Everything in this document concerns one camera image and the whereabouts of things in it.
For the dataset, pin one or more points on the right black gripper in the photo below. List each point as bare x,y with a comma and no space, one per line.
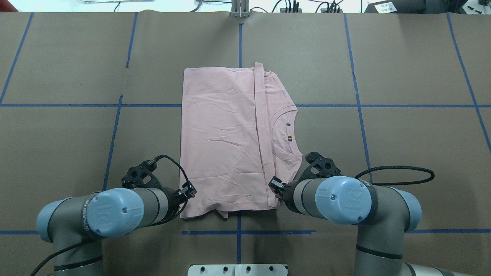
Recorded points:
284,190

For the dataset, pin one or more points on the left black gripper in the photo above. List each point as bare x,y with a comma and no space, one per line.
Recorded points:
174,196

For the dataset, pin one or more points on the pink Snoopy t-shirt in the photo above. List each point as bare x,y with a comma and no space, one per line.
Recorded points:
237,134

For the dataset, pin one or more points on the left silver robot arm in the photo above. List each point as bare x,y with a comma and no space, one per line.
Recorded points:
76,226

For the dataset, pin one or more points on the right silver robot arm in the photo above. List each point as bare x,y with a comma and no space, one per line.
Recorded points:
382,215

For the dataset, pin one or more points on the black box device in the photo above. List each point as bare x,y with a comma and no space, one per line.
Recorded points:
470,7

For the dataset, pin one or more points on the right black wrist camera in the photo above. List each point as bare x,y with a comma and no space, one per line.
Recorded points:
319,167

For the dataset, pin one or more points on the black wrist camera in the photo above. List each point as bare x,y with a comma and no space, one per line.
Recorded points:
141,176
319,167

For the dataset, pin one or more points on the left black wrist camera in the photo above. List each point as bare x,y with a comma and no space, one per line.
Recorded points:
141,176

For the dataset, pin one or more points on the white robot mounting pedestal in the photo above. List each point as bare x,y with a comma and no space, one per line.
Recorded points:
270,269

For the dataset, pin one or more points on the aluminium frame post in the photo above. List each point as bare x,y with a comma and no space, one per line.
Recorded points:
240,8

